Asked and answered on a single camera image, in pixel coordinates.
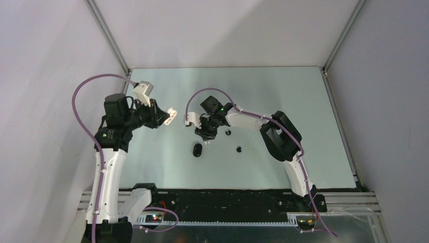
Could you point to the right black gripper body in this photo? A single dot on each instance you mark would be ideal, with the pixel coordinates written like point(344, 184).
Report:
point(209, 127)

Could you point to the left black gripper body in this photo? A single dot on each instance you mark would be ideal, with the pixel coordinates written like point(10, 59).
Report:
point(142, 115)

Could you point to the left aluminium frame post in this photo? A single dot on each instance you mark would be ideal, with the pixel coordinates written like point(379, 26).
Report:
point(107, 34)

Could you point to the white earbud charging case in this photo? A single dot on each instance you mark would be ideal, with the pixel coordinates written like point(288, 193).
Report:
point(172, 114)

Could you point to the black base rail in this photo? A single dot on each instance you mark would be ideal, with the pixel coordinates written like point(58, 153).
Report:
point(235, 206)

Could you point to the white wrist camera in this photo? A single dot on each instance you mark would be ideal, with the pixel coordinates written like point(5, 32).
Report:
point(192, 119)
point(142, 91)

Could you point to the aluminium frame post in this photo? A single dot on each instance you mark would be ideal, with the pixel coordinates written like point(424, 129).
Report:
point(356, 12)
point(107, 34)

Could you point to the right aluminium frame post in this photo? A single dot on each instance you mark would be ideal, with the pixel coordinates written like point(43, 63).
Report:
point(356, 12)

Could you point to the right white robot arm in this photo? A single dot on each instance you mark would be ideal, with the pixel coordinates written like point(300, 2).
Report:
point(280, 136)

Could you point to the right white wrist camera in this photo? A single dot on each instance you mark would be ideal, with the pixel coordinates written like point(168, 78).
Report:
point(192, 119)

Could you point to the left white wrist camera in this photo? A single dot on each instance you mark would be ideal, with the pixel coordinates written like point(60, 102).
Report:
point(142, 91)

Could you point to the black earbud charging case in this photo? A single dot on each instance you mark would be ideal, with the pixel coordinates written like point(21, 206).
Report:
point(197, 150)

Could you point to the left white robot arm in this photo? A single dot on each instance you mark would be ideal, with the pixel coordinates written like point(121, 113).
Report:
point(106, 221)

